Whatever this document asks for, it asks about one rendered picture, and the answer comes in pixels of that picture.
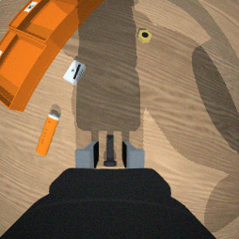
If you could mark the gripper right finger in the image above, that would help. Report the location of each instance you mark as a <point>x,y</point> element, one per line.
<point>136,157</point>

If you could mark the orange battery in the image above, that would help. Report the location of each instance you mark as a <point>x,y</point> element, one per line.
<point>47,134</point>

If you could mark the dark grey bolt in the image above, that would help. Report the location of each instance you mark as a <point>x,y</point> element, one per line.
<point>110,152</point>

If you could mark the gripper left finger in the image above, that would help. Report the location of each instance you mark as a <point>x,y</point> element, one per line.
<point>87,157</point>

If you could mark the orange bins with labels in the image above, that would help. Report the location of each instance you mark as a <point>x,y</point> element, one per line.
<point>19,50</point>

